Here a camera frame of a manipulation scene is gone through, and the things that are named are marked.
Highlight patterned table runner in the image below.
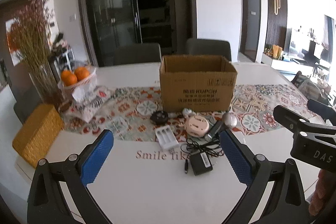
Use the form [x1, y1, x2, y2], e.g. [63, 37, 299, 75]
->
[63, 85, 315, 141]

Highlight orange fruit left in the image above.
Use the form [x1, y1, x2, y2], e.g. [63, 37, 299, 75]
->
[61, 70, 77, 86]

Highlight black power adapter with cable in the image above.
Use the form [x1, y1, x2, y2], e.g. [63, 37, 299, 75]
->
[181, 136, 224, 176]

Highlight white cluttered shelf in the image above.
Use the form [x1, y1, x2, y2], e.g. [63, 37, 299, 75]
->
[49, 32, 75, 71]

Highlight small white figurine toy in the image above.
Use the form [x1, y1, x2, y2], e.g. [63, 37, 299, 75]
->
[182, 108, 196, 119]

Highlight dark chair right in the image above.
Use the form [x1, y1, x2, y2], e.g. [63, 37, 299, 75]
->
[186, 38, 232, 61]

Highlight dark chair left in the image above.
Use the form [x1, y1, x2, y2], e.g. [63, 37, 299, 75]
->
[114, 43, 162, 65]

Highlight dark glass cabinet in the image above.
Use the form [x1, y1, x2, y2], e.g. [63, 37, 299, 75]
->
[79, 0, 195, 67]

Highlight white tv console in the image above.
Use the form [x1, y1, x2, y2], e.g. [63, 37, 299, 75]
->
[261, 53, 300, 75]

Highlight black round cable hub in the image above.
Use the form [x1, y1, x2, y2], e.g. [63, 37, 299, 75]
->
[150, 110, 169, 125]

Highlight white battery charger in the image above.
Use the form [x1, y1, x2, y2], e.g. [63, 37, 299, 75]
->
[154, 125, 179, 151]

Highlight black silver microphone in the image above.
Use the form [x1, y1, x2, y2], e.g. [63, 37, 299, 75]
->
[204, 112, 238, 141]

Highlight dark interior door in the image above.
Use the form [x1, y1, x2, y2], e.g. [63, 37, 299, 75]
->
[240, 0, 261, 62]

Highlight white fruit basket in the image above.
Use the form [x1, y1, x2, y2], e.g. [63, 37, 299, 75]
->
[58, 65, 96, 94]

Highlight brown cardboard box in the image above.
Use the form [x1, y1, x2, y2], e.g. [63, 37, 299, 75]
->
[159, 55, 238, 112]

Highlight glass vase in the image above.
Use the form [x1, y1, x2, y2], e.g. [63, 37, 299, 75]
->
[29, 63, 63, 110]

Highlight yellow woven basket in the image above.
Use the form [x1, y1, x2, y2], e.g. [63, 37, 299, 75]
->
[12, 104, 64, 168]

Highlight orange fruit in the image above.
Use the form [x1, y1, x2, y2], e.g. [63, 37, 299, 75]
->
[74, 67, 90, 81]
[61, 70, 77, 86]

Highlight dark slatted wall panel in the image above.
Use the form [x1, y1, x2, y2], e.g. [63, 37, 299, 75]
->
[265, 0, 288, 49]

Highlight pink round deer gadget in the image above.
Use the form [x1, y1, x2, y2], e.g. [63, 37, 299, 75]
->
[185, 115, 210, 138]

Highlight orange fruit right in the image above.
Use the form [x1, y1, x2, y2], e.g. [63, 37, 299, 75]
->
[74, 67, 90, 81]

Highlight patterned tissue pouch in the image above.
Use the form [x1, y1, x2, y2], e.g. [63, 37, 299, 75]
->
[64, 86, 113, 122]

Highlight dark chair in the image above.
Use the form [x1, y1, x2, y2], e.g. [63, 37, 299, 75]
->
[114, 43, 162, 65]
[186, 38, 232, 61]

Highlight person's right hand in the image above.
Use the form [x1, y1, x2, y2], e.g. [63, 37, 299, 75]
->
[309, 169, 335, 216]

